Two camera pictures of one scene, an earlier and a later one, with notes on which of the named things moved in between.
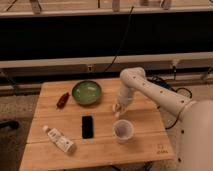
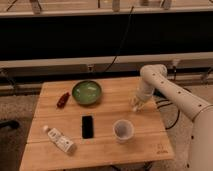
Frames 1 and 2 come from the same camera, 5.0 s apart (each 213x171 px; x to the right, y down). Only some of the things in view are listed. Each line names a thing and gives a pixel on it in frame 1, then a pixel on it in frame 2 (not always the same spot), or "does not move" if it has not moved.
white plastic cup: x=123 y=131 does not move
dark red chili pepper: x=62 y=100 does not move
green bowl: x=87 y=92 does not move
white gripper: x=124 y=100 to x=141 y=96
